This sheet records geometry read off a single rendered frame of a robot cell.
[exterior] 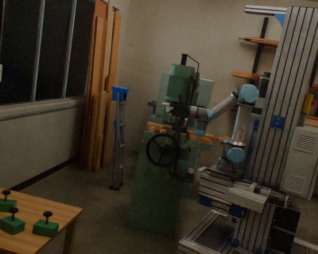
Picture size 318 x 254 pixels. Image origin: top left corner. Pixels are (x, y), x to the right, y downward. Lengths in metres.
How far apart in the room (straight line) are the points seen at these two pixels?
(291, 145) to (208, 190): 0.67
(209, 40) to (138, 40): 1.11
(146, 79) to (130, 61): 0.39
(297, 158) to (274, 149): 0.17
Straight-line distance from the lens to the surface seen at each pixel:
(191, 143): 2.92
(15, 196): 2.35
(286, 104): 2.54
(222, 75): 5.28
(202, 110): 2.27
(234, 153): 2.32
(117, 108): 3.74
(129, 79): 5.54
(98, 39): 4.31
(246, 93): 2.26
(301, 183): 2.56
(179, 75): 2.94
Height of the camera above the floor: 1.49
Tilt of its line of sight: 10 degrees down
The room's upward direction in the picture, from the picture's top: 10 degrees clockwise
